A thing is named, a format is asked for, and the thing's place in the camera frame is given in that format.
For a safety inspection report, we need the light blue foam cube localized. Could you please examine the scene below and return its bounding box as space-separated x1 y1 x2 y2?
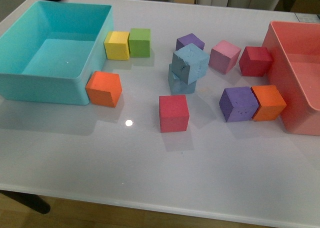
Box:
171 43 210 85
168 64 197 95

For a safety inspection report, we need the front red foam cube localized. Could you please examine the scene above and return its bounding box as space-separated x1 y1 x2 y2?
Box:
159 95 190 133

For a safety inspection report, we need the red foam cube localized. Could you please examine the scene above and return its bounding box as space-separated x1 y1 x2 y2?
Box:
239 46 273 77
159 95 190 133

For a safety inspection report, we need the left orange foam cube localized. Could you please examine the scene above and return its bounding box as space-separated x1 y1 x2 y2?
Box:
85 71 122 108

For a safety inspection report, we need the orange foam cube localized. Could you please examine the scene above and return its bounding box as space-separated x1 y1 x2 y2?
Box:
251 85 287 121
85 71 122 108

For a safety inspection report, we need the green foam cube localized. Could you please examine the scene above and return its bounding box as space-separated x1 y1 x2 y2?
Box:
128 28 151 58

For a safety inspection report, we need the rear purple foam cube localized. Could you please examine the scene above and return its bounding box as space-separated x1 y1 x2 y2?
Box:
175 33 205 51

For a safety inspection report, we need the purple foam cube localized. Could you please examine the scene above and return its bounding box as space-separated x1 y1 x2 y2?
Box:
219 86 259 122
175 33 205 51

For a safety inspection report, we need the yellow foam cube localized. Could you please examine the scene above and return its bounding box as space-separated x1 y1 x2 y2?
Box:
104 31 130 61

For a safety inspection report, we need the front purple foam cube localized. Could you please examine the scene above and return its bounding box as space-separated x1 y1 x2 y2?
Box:
219 86 259 122

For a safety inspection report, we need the pink foam cube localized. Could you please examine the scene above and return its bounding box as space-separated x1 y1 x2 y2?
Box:
208 40 241 74

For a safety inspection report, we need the rear red foam cube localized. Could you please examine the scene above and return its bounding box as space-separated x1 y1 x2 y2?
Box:
239 46 273 77

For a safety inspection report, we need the right orange foam cube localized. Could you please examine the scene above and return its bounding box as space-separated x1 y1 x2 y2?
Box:
251 85 287 121

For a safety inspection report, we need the teal plastic bin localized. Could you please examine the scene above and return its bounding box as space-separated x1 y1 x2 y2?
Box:
0 1 114 105

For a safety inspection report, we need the pink plastic bin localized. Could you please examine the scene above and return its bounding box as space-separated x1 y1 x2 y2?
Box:
262 21 320 135

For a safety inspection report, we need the black table leg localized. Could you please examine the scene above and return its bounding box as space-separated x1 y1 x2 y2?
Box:
0 190 51 214

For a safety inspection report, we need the table label sticker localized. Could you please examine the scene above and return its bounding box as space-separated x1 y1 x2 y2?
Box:
295 13 320 24

